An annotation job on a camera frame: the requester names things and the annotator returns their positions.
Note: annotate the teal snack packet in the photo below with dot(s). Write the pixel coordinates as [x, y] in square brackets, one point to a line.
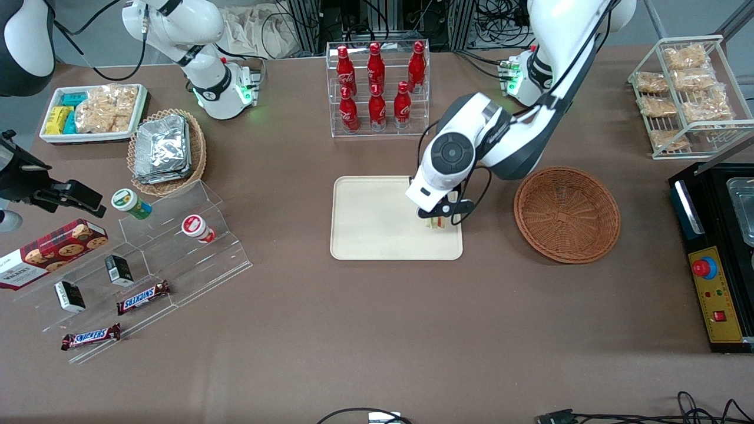
[74, 99]
[70, 123]

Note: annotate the beige rectangular plastic tray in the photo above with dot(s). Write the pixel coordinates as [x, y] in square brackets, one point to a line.
[371, 224]

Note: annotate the green lidded cup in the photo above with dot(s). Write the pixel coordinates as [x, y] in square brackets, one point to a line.
[128, 201]

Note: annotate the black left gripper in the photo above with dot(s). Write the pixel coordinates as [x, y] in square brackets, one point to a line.
[457, 189]

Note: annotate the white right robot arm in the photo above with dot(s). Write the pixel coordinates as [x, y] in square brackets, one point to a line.
[206, 23]

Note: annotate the clear bag of puffed snacks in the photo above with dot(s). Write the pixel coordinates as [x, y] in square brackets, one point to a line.
[106, 109]

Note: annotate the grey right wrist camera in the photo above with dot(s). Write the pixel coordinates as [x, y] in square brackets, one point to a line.
[9, 220]

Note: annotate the clear acrylic stepped display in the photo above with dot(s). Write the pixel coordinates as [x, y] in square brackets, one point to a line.
[194, 271]

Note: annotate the small black carton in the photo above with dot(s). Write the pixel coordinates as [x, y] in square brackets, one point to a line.
[119, 270]
[69, 296]

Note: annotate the white rectangular snack tray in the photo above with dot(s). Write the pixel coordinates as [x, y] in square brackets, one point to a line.
[53, 138]

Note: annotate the yellow snack packet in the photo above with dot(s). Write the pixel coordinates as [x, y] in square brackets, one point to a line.
[56, 120]

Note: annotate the clear plastic container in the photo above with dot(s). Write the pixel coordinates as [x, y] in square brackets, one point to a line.
[743, 212]

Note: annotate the brown Snickers bar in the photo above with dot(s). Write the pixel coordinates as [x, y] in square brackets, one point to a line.
[143, 297]
[91, 337]

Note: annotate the clear bag of fried snacks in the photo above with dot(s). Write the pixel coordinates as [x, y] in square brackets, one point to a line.
[695, 79]
[657, 106]
[685, 57]
[668, 140]
[707, 109]
[651, 82]

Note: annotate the slanted aluminium leg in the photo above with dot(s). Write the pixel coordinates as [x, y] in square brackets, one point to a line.
[654, 15]

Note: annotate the crumpled beige plastic bag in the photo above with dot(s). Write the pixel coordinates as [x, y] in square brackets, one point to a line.
[259, 29]

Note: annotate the red emergency stop button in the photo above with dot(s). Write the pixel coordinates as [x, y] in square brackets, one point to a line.
[702, 268]

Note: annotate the red cola bottle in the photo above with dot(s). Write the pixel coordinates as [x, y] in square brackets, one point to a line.
[417, 66]
[345, 69]
[377, 111]
[402, 107]
[376, 66]
[349, 113]

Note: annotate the aluminium frame post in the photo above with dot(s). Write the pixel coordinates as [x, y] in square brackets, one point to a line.
[462, 23]
[306, 26]

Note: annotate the light wicker basket with foil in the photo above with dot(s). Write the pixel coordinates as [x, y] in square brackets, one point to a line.
[197, 147]

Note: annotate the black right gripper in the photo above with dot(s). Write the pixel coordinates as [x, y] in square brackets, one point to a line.
[22, 184]

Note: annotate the red tartan cookie box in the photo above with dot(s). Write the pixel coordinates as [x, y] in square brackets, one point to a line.
[53, 250]

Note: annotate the silver foil wrapped pack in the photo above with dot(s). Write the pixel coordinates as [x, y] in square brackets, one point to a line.
[162, 147]

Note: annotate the clear acrylic bottle rack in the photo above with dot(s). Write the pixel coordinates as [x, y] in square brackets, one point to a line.
[377, 134]

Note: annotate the red lidded cup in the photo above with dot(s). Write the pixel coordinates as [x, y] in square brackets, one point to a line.
[195, 227]

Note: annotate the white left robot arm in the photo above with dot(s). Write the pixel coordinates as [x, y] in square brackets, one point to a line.
[565, 35]

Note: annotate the black control box yellow panel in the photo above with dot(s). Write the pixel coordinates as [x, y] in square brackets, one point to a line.
[716, 306]

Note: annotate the triangular sandwich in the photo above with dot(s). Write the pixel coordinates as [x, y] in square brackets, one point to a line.
[436, 223]

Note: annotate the empty round brown wicker basket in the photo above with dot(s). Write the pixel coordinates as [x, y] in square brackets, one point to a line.
[565, 215]

